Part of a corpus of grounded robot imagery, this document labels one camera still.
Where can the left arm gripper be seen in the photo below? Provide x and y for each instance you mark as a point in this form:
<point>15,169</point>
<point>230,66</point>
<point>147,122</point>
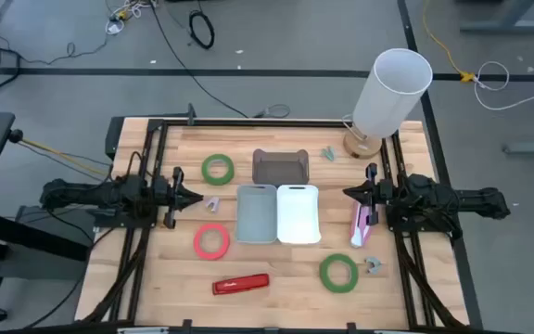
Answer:
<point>177,175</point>

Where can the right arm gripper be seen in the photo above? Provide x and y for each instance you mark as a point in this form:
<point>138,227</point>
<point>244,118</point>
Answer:
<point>372,171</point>

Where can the purple staple remover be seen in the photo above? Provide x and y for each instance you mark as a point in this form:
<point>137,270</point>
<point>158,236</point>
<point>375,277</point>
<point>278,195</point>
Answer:
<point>212,204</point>

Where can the green tape roll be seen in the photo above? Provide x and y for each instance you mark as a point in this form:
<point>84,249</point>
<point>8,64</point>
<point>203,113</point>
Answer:
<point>323,273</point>
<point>205,170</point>

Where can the red tape roll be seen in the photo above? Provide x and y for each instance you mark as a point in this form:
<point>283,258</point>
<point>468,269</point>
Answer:
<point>196,242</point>

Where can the teal staple remover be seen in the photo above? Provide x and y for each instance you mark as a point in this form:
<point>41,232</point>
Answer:
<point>328,153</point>

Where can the grey staple remover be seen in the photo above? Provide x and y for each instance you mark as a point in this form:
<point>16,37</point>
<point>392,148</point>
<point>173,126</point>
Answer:
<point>372,265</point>

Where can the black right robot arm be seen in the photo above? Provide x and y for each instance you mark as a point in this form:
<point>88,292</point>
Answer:
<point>475,201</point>

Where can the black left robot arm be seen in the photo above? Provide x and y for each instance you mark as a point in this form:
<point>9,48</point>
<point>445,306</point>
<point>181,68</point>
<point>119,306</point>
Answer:
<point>86,195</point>

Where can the red stapler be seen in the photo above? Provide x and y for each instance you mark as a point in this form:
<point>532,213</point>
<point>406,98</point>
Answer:
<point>240,284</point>

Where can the white plastic bin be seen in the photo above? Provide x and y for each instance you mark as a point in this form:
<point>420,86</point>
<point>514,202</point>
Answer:
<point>298,213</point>

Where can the grey plastic bin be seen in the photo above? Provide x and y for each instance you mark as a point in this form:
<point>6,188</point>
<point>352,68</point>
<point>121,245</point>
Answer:
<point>257,213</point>

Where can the brown translucent bin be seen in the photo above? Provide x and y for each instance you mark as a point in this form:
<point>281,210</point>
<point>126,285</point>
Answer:
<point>281,169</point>

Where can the white shade table lamp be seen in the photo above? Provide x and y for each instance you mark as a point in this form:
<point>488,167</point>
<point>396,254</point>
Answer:
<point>390,93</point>

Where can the black knob yellow rod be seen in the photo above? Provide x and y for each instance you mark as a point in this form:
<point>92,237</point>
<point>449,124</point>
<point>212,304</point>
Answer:
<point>15,136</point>

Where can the grey table leg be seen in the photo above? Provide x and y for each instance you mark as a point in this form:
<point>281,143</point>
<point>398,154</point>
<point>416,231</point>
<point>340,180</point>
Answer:
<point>503,27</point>

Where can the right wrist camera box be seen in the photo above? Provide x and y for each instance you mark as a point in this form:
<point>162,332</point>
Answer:
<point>387,192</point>

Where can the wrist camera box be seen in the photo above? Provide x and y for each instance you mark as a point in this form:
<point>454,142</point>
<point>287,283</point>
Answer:
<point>387,192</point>
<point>162,191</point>

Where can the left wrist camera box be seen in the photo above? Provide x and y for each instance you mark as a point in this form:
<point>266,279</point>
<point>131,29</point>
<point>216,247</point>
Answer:
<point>162,191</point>

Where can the black aluminium frame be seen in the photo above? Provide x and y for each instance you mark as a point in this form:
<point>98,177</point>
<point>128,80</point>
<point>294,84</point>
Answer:
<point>248,123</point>

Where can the white bracket strip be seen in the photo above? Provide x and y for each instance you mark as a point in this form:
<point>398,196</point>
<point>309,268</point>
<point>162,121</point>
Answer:
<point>144,330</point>
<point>397,332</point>

